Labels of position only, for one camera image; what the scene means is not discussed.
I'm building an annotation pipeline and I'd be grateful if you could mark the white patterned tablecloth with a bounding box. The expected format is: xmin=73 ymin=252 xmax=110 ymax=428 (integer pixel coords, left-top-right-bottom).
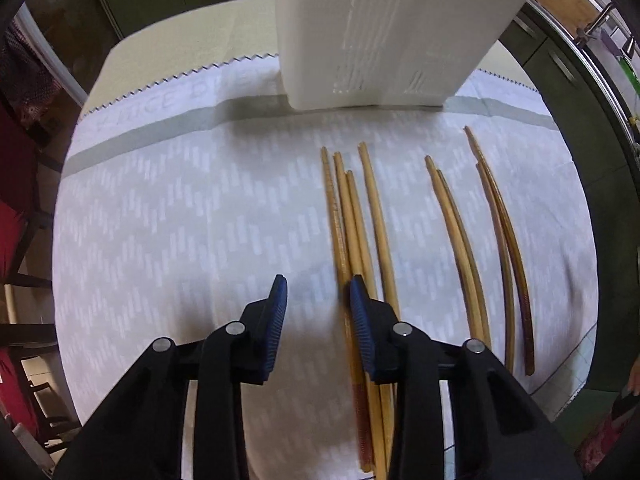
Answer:
xmin=52 ymin=56 xmax=598 ymax=479

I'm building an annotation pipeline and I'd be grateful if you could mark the dark brown chopstick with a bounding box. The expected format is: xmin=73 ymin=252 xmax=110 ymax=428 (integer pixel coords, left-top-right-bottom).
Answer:
xmin=476 ymin=164 xmax=515 ymax=373
xmin=463 ymin=126 xmax=536 ymax=376

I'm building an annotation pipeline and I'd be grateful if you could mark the white plastic utensil holder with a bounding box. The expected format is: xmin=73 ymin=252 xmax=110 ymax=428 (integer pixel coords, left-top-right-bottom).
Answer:
xmin=274 ymin=0 xmax=526 ymax=110

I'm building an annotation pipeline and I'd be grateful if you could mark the patterned brown chopstick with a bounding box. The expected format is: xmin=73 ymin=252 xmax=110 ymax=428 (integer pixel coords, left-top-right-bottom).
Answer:
xmin=320 ymin=146 xmax=374 ymax=474

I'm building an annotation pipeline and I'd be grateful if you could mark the light wooden chopstick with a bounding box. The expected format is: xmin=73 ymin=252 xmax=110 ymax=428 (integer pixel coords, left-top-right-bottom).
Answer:
xmin=425 ymin=155 xmax=480 ymax=338
xmin=345 ymin=170 xmax=394 ymax=479
xmin=437 ymin=169 xmax=491 ymax=348
xmin=333 ymin=152 xmax=386 ymax=480
xmin=358 ymin=142 xmax=400 ymax=318

